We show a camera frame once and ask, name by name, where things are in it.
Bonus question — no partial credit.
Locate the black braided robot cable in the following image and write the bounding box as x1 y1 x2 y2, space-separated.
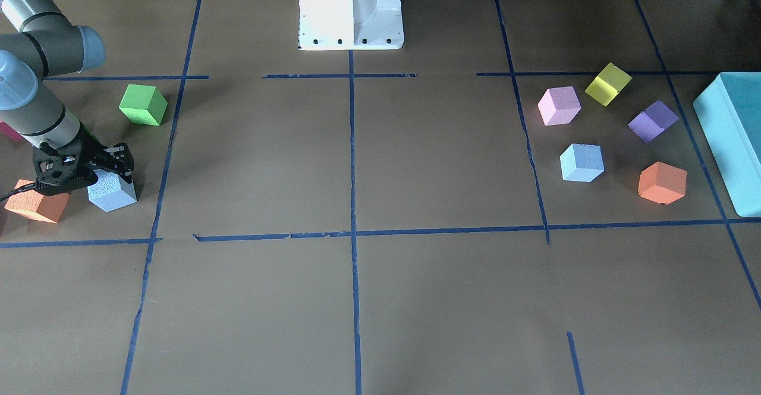
0 182 42 202

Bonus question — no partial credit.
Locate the crimson foam block far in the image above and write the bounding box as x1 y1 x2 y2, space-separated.
0 121 24 142

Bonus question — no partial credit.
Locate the light blue block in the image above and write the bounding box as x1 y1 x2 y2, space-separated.
559 143 605 183
87 170 137 212

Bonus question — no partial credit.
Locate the orange foam block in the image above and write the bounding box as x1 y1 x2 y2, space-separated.
4 191 70 222
637 162 687 205

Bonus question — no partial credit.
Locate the yellow foam block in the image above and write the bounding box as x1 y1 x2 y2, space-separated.
585 62 631 106

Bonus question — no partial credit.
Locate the pink foam block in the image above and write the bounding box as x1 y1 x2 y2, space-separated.
537 86 582 126

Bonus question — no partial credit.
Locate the purple foam block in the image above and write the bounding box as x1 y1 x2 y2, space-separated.
628 101 680 143

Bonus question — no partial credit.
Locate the teal plastic bin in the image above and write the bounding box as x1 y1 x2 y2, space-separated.
693 71 760 217

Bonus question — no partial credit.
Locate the green foam block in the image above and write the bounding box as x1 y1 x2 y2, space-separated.
118 84 168 126

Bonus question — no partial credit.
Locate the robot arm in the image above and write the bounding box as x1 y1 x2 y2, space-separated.
1 0 135 198

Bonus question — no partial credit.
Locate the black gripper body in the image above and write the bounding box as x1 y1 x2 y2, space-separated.
33 130 135 196

